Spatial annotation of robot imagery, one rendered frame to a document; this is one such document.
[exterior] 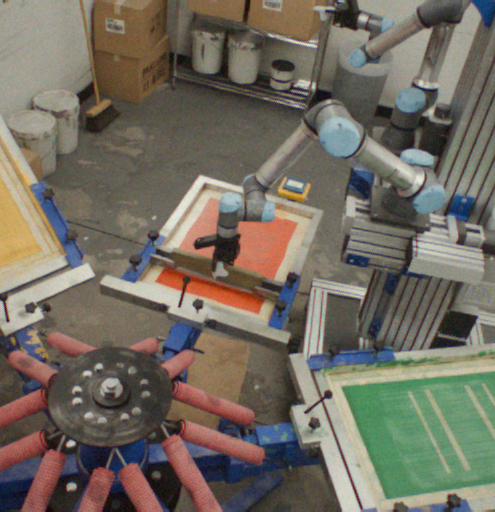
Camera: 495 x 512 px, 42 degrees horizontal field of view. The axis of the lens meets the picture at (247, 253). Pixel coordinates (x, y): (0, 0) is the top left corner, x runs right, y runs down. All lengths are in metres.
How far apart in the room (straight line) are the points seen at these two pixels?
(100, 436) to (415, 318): 1.86
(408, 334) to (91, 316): 1.69
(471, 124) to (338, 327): 1.40
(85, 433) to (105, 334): 1.98
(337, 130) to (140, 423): 1.04
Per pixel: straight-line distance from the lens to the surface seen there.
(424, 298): 2.98
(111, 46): 5.44
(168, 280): 2.42
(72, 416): 1.60
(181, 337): 2.10
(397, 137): 2.84
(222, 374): 3.33
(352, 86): 5.33
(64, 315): 3.63
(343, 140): 2.02
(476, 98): 2.45
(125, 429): 1.57
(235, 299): 2.37
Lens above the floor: 2.61
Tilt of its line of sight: 40 degrees down
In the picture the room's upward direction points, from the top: 9 degrees clockwise
